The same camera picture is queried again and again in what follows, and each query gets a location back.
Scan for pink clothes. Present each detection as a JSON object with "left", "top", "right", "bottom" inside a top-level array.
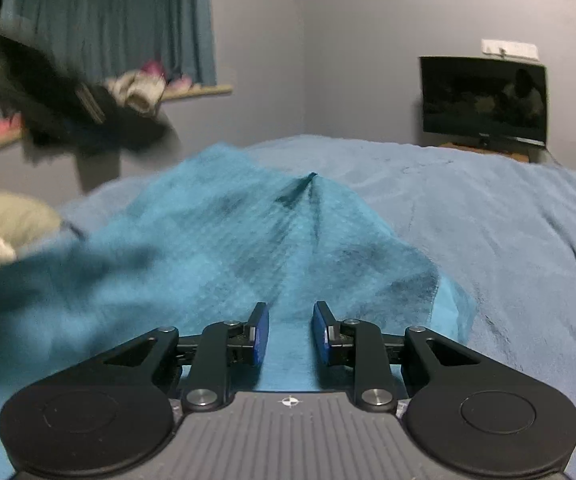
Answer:
[{"left": 0, "top": 112, "right": 24, "bottom": 142}]

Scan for pile of light clothes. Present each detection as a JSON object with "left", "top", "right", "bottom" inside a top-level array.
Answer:
[{"left": 105, "top": 60, "right": 193, "bottom": 118}]

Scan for beige pillow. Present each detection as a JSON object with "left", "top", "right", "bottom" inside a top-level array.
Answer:
[{"left": 0, "top": 192, "right": 64, "bottom": 251}]

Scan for teal blue towel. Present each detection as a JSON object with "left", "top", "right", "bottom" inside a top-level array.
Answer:
[{"left": 0, "top": 142, "right": 479, "bottom": 480}]

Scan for light blue blanket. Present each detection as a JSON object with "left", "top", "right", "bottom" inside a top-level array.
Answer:
[{"left": 58, "top": 134, "right": 576, "bottom": 480}]

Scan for white box above monitor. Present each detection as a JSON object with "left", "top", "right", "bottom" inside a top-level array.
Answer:
[{"left": 481, "top": 38, "right": 540, "bottom": 61}]

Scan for teal curtain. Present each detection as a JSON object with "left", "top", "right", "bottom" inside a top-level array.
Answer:
[{"left": 0, "top": 0, "right": 217, "bottom": 88}]

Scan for black flat screen monitor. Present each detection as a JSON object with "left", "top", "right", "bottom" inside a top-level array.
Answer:
[{"left": 419, "top": 56, "right": 549, "bottom": 148}]

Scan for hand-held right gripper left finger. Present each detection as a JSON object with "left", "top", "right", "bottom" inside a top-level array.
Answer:
[{"left": 92, "top": 301, "right": 271, "bottom": 413}]

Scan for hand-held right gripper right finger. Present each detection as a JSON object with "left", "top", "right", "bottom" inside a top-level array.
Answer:
[{"left": 313, "top": 301, "right": 489, "bottom": 413}]

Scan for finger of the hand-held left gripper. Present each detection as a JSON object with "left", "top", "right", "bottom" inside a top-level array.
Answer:
[{"left": 0, "top": 2, "right": 107, "bottom": 128}]

